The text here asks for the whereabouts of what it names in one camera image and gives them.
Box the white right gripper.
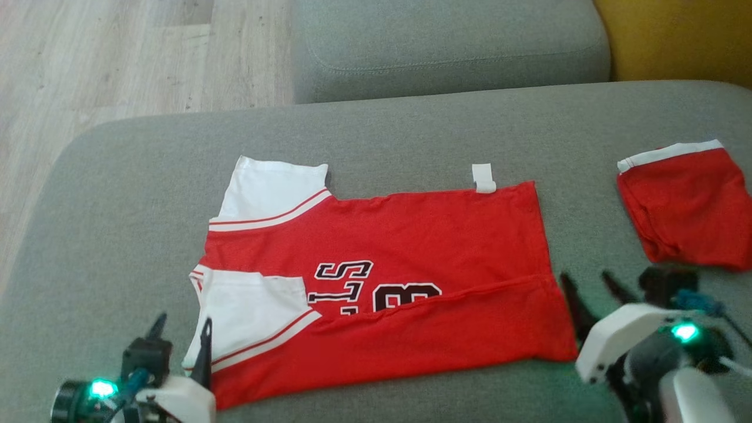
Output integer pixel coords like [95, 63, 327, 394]
[559, 271, 677, 386]

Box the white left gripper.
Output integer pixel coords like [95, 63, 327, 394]
[136, 313, 217, 423]

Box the red shorts white waistband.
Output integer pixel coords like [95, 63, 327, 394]
[616, 139, 752, 273]

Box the red basketball jersey number 23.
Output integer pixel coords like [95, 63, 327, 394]
[182, 155, 580, 411]

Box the wide yellow sofa back cushion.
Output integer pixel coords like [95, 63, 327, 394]
[593, 0, 752, 89]

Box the long grey sofa seat cushion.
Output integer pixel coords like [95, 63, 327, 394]
[291, 0, 612, 105]

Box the blue left camera cable connector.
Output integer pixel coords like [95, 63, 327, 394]
[120, 367, 151, 407]

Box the blue camera cable connector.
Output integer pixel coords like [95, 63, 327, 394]
[120, 367, 151, 407]
[672, 288, 728, 318]

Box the blue right camera cable connector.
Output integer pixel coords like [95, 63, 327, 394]
[672, 288, 728, 318]

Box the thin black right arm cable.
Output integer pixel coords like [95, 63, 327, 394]
[719, 314, 752, 378]

